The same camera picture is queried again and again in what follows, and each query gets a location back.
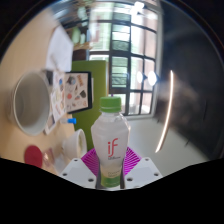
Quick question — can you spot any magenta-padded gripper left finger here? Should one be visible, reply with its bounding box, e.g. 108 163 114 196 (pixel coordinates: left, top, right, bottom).
59 148 101 189

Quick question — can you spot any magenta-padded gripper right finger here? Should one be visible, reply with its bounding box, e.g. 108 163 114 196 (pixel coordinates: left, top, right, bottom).
122 147 164 189

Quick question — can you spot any clear green-capped drink bottle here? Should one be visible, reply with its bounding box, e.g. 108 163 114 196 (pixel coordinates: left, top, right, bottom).
90 96 132 189

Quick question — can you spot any white ceramic bowl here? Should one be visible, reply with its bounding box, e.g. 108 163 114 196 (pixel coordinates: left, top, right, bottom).
62 128 88 159

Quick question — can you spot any small white receipt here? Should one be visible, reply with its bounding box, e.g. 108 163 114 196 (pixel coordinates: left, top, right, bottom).
53 153 68 173

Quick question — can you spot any clear plastic wrapper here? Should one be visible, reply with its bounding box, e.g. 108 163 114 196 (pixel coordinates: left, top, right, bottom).
43 148 56 168

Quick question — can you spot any small blue-capped object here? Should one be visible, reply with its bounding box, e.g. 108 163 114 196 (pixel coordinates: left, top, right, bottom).
59 117 78 125

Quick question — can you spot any flat round red coaster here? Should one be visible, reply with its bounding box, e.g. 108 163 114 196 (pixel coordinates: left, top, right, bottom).
24 144 44 169

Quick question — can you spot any long curved ceiling light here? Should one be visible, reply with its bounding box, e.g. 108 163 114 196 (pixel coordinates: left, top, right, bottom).
154 69 175 154

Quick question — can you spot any black-framed picture menu stand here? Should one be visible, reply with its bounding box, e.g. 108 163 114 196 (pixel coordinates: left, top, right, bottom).
63 71 93 114

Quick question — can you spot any printed picture menu sheet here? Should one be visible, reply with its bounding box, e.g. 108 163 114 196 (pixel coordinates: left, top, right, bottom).
44 69 67 135

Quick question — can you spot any beige swirl-patterned cup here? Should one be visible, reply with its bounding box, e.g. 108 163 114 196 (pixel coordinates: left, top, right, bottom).
6 71 53 136

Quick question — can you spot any group of pendant lamps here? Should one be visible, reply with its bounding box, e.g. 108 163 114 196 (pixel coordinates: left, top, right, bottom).
133 1 158 87

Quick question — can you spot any green upholstered bench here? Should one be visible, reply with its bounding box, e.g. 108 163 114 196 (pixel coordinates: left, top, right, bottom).
70 59 109 151

